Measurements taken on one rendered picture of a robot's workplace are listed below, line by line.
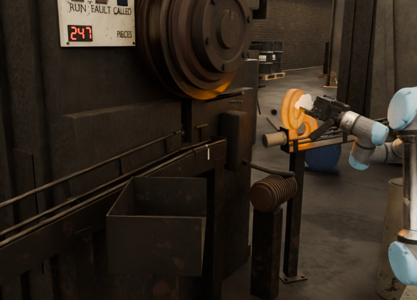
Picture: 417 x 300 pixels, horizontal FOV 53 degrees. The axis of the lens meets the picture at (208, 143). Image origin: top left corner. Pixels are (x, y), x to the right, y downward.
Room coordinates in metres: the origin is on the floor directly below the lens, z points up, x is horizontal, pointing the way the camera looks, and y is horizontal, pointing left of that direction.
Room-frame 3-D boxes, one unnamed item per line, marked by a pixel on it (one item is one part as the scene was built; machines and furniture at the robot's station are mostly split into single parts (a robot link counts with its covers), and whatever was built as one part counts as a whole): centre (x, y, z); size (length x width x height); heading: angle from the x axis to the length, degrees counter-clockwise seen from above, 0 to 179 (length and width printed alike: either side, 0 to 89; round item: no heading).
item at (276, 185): (1.67, -0.28, 0.27); 0.22 x 0.13 x 0.53; 143
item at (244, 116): (1.68, -0.10, 0.68); 0.11 x 0.08 x 0.24; 53
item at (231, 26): (1.42, -0.05, 1.11); 0.28 x 0.06 x 0.28; 143
